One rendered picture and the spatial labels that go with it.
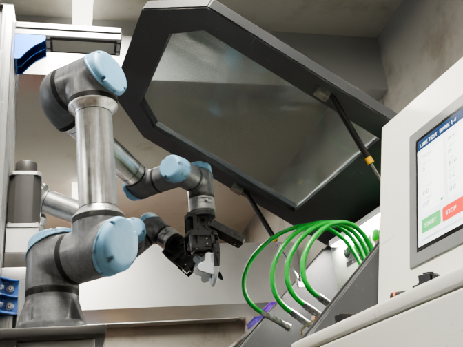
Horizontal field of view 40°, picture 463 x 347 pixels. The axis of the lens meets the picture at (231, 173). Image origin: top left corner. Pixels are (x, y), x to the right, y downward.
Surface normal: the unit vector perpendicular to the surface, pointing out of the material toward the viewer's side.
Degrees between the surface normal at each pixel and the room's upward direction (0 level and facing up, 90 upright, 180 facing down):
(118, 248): 97
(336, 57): 90
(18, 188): 90
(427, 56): 90
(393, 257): 76
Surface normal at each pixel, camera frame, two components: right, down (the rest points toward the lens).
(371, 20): 0.09, 0.91
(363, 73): 0.22, -0.42
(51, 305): 0.22, -0.68
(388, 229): -0.93, -0.28
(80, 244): -0.50, -0.26
